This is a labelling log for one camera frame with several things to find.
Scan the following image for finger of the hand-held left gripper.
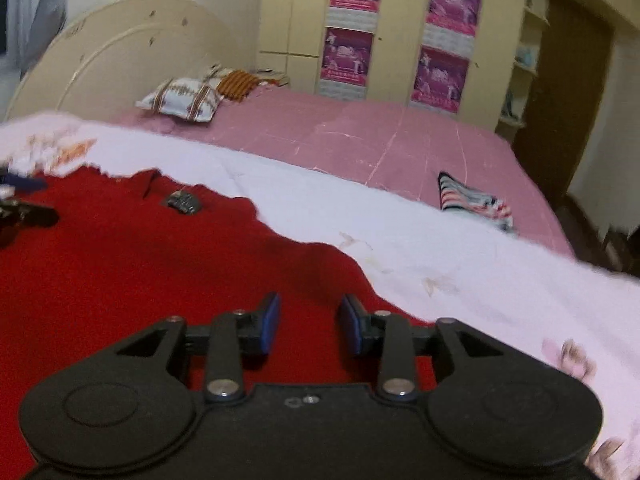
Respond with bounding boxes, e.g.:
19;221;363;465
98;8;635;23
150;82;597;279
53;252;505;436
0;170;49;194
0;198;60;247

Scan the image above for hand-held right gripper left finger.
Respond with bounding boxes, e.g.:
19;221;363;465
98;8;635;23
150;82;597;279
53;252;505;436
116;291;282;403

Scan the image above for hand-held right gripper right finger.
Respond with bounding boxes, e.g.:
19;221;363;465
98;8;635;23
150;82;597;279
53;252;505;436
336;294;506;403

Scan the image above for red beaded sweater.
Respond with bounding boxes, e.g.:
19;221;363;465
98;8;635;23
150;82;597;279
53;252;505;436
0;169;440;480

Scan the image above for floral white blanket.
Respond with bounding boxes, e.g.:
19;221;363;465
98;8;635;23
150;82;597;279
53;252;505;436
0;112;640;480

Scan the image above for cream rounded headboard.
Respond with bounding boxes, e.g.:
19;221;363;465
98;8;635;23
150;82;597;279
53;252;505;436
0;0;258;122

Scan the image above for grey curtain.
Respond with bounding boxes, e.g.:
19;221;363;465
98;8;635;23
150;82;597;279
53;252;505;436
0;0;72;79

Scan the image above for striped folded garment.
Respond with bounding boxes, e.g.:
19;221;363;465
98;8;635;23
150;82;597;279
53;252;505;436
437;171;519;235

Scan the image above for white patterned pillow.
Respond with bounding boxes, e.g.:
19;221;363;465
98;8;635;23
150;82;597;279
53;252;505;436
202;62;236;84
135;76;224;124

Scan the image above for pink bed sheet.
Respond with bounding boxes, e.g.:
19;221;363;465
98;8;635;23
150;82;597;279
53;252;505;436
107;82;576;261

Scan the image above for orange striped pillow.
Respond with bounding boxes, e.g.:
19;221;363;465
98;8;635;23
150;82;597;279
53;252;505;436
215;70;262;102

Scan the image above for folded cloth pile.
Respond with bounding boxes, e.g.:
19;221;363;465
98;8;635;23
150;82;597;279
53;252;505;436
254;67;291;89

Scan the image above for cream wardrobe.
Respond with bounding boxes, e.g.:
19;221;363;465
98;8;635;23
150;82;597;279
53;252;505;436
257;0;531;117

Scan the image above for brown wooden door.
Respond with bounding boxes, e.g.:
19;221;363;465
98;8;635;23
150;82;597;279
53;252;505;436
512;0;617;202

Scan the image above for cream corner shelf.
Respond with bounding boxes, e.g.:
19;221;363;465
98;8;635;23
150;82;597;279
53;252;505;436
495;0;551;144

